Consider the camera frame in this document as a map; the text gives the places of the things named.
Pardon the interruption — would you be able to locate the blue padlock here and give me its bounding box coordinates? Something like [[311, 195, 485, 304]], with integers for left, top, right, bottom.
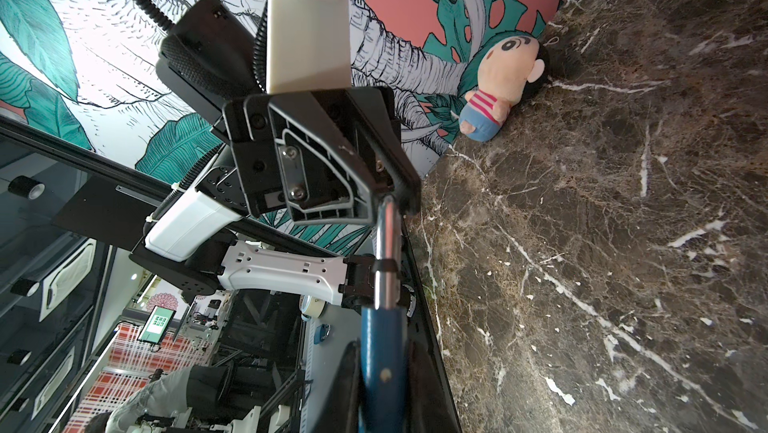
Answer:
[[359, 195, 408, 432]]

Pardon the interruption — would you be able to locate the left black corrugated cable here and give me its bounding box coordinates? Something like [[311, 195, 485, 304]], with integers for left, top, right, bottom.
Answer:
[[98, 0, 271, 92]]

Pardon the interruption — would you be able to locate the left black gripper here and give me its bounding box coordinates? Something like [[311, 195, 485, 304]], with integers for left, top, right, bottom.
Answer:
[[222, 86, 421, 226]]

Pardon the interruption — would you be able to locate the plush doll striped shirt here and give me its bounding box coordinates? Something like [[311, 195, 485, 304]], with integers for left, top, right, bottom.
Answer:
[[458, 34, 549, 142]]

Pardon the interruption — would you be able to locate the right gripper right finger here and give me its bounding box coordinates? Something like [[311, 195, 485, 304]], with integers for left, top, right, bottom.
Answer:
[[406, 342, 461, 433]]

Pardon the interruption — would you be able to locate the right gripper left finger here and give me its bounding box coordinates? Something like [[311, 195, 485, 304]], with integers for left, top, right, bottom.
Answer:
[[313, 340, 360, 433]]

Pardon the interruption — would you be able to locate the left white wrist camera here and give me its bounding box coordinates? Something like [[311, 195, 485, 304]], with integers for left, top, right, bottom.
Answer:
[[265, 0, 351, 94]]

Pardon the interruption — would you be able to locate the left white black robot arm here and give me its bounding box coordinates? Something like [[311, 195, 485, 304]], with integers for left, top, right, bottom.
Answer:
[[131, 0, 421, 309]]

